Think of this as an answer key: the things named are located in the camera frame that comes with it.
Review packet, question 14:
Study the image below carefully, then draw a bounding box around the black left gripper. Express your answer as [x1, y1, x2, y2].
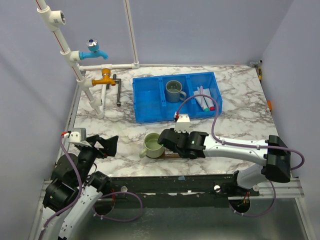
[78, 134, 119, 185]

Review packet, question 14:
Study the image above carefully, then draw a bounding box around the yellow black tool at corner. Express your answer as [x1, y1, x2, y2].
[249, 60, 263, 82]

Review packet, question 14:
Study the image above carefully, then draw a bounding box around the blue plastic faucet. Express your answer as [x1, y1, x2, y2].
[79, 38, 109, 60]

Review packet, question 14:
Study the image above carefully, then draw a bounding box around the light green ceramic mug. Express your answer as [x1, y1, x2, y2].
[139, 133, 165, 159]

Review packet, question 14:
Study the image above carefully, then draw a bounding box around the pink toothbrush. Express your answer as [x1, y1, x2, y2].
[197, 85, 205, 110]

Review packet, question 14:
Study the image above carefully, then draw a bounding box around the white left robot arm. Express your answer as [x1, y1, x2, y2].
[38, 131, 119, 240]

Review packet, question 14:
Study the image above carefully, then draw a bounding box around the black metal base rail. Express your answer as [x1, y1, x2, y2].
[88, 171, 259, 212]

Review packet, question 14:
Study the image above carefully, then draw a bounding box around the oval wooden tray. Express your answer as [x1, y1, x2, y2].
[158, 150, 181, 159]

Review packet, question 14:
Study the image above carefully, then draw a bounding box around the aluminium extrusion rail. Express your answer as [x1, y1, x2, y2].
[250, 177, 305, 199]

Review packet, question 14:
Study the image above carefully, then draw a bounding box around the orange plastic faucet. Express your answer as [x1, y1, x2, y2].
[91, 68, 116, 86]

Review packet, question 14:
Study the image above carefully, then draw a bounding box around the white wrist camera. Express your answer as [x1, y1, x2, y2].
[174, 114, 190, 134]
[63, 127, 90, 147]

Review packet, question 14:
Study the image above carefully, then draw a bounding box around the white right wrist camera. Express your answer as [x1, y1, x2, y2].
[174, 114, 190, 134]

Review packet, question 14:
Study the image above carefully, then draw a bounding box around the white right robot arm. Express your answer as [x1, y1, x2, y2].
[157, 128, 291, 196]

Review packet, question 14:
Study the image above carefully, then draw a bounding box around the black metal hex key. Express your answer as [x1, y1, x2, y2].
[112, 73, 122, 107]

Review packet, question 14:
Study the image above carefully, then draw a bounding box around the orange clamp on wall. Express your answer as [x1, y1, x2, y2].
[267, 100, 273, 112]

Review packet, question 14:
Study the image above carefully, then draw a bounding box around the grey ceramic mug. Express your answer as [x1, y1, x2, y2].
[165, 80, 187, 103]

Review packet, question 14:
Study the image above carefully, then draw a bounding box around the white PVC pipe frame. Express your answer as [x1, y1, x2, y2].
[35, 0, 140, 119]

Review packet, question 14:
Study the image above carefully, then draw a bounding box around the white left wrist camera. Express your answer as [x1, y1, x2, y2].
[63, 127, 90, 147]

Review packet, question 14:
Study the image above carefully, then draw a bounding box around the toothpaste tube green cap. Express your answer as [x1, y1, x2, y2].
[195, 96, 210, 112]

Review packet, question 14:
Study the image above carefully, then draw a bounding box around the blue plastic divided bin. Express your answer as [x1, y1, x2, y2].
[132, 72, 223, 124]

